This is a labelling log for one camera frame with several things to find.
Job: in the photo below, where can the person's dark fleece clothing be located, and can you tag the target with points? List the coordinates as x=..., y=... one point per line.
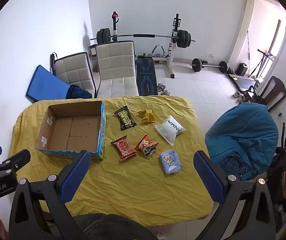
x=113, y=227

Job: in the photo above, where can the grey folding stand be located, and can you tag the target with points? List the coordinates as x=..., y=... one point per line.
x=266, y=55

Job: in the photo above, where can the white shoes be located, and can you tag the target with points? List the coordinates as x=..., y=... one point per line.
x=239, y=96

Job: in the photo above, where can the black resistance band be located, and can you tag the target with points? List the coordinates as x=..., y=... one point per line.
x=247, y=50

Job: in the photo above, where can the black walking pad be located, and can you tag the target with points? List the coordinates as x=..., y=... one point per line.
x=244, y=82

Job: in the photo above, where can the dark wooden chair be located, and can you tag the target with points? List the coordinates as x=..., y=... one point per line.
x=276, y=90

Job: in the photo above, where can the blue foam mat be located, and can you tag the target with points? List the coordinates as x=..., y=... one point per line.
x=45, y=85

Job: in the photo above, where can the brown wooden stool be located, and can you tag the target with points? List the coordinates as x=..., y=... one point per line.
x=92, y=51

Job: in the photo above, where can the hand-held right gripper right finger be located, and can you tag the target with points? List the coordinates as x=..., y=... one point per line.
x=209, y=177

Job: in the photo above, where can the yellow tablecloth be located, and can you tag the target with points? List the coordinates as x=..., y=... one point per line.
x=133, y=192

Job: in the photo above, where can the red snack packet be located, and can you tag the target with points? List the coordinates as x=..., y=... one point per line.
x=123, y=148

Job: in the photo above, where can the long barbell with plates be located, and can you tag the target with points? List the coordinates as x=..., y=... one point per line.
x=143, y=35

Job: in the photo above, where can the light blue snack packet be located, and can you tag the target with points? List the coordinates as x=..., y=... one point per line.
x=170, y=161

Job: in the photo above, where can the short barbell with plates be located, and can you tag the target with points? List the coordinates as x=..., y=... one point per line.
x=209, y=65

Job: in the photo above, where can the white soft pouch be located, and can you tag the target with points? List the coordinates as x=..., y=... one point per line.
x=169, y=130

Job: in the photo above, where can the teal draped cloth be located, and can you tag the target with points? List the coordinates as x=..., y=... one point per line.
x=242, y=135

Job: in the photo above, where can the orange panda snack packet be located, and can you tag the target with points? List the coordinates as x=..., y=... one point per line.
x=145, y=147

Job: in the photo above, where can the chrome dumbbell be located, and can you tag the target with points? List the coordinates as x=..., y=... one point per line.
x=161, y=87
x=166, y=92

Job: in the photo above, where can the black wipes packet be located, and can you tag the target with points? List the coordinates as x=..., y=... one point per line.
x=124, y=117

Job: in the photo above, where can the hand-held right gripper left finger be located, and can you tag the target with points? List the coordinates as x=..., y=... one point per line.
x=76, y=175

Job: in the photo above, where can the white barbell rack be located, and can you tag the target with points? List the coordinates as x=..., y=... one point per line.
x=172, y=52

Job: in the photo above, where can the stack of weight plates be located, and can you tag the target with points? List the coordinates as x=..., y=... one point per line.
x=230, y=70

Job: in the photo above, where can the cardboard box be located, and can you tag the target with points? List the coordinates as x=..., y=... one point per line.
x=70, y=132

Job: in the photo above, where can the white padded chair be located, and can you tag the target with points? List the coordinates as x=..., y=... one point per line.
x=70, y=72
x=115, y=62

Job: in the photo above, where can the black weight bench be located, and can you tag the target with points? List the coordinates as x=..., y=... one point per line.
x=145, y=77

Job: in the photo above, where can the yellow snack packet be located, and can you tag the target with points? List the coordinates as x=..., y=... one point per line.
x=146, y=116

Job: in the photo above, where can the black backpack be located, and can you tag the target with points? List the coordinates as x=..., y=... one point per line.
x=281, y=175

